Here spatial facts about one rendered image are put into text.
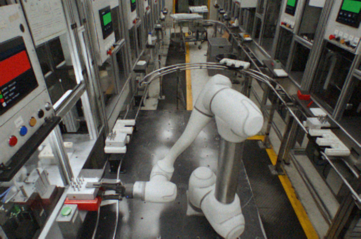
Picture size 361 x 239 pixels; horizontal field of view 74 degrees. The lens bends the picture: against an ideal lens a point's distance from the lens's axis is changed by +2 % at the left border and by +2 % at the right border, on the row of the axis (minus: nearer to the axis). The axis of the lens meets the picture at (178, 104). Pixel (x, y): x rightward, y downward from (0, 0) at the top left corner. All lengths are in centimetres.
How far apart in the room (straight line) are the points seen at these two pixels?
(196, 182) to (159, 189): 25
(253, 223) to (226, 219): 33
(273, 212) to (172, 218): 123
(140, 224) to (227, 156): 72
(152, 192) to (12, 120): 66
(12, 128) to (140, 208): 89
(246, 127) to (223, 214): 52
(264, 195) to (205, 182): 134
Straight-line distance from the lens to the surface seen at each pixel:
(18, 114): 103
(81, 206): 134
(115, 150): 170
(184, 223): 151
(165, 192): 121
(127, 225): 153
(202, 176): 136
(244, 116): 86
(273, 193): 268
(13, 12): 106
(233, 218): 128
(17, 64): 100
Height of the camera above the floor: 194
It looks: 29 degrees down
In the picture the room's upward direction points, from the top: straight up
